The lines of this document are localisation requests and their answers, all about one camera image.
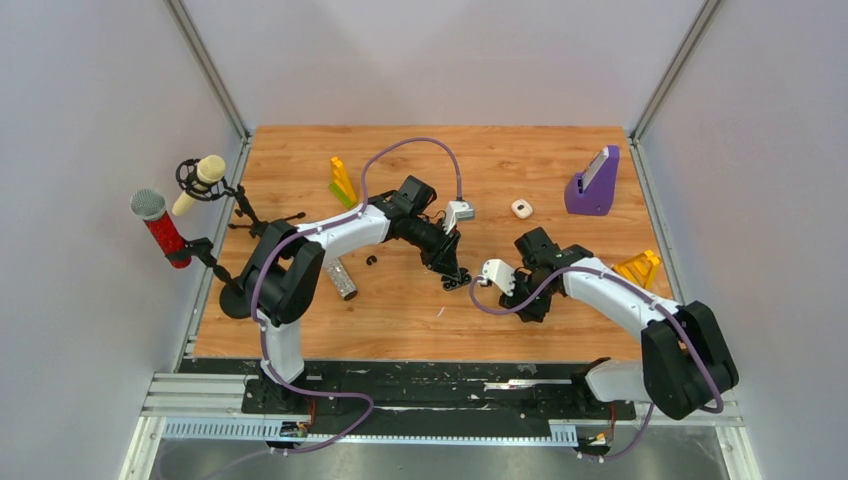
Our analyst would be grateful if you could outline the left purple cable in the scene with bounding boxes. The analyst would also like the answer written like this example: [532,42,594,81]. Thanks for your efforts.
[250,137,465,455]

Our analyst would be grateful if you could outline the colourful toy car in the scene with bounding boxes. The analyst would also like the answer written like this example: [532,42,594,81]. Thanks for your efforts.
[612,250,662,290]

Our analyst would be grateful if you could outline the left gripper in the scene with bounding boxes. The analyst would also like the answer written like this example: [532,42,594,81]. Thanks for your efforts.
[404,214,462,282]

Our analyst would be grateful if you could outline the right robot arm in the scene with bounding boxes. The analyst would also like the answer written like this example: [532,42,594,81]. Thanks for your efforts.
[480,228,740,420]

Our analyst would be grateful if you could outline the red microphone grey head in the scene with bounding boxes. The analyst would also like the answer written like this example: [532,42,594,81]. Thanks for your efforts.
[130,188,191,269]

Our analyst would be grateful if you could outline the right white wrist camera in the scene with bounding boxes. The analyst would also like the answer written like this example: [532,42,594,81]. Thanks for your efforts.
[480,258,516,297]

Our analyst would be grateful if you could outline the yellow green toy block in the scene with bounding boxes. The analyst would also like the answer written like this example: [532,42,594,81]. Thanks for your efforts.
[328,157,358,209]

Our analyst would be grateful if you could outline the black earbud charging case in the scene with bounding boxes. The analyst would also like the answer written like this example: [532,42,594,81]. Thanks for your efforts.
[441,270,472,291]

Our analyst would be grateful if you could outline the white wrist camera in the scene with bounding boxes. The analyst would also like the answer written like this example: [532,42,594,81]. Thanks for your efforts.
[442,200,475,234]
[480,258,516,297]

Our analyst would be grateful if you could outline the black round stand base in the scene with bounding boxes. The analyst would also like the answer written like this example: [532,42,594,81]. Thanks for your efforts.
[218,282,252,319]

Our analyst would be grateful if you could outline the purple stand with phone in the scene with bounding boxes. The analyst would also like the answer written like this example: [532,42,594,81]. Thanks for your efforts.
[564,145,620,216]

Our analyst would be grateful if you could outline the silver glitter microphone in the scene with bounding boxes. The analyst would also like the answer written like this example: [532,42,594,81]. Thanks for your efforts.
[324,258,358,301]

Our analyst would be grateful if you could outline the black mounting rail base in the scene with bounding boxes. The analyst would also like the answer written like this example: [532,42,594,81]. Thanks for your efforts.
[178,358,641,439]

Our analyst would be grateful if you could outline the beige microphone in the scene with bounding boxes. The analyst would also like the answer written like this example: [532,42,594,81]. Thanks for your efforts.
[171,155,226,216]

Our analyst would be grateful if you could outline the white earbud charging case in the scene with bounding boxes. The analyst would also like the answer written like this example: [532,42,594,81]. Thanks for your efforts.
[510,199,534,220]

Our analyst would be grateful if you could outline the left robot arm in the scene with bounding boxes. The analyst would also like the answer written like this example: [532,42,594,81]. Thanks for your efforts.
[237,176,475,413]

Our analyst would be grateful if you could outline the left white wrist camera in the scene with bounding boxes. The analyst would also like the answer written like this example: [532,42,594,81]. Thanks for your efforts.
[442,200,475,234]

